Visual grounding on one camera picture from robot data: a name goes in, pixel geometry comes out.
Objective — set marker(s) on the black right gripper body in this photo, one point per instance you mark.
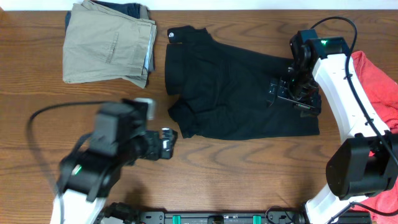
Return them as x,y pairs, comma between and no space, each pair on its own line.
288,99

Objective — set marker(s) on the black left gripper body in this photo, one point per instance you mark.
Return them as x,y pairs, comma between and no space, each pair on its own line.
166,144

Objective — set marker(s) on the black polo shirt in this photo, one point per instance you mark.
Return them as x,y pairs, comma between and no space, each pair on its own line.
223,91

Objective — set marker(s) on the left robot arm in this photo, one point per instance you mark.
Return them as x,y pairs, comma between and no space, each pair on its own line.
88,173

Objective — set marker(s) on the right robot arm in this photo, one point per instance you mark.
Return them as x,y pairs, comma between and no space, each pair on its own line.
365,165

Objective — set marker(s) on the red t-shirt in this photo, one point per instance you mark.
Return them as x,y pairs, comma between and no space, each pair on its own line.
382,93

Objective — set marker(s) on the folded khaki trousers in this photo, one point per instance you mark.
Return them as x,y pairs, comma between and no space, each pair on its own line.
102,46

